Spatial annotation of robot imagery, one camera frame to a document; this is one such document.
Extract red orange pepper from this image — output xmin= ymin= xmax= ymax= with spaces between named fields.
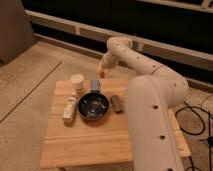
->
xmin=99 ymin=70 xmax=105 ymax=78

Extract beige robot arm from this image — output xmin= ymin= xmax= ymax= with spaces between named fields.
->
xmin=99 ymin=37 xmax=189 ymax=171

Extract dark ceramic bowl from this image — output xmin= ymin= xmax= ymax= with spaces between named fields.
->
xmin=78 ymin=93 xmax=109 ymax=120

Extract blue grey sponge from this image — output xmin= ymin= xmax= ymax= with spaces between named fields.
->
xmin=90 ymin=80 xmax=100 ymax=92

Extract white paper cup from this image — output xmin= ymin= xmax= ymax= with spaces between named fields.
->
xmin=70 ymin=74 xmax=84 ymax=90

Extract dark rectangular block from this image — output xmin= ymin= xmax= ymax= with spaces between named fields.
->
xmin=110 ymin=95 xmax=123 ymax=113

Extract white plastic bottle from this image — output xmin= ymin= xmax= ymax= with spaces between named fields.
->
xmin=62 ymin=92 xmax=78 ymax=124

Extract wooden table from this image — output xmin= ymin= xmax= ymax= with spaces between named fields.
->
xmin=39 ymin=76 xmax=192 ymax=170

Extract grey cabinet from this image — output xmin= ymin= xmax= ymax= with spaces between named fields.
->
xmin=0 ymin=0 xmax=36 ymax=64

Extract black cable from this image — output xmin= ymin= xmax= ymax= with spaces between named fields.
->
xmin=174 ymin=99 xmax=213 ymax=171

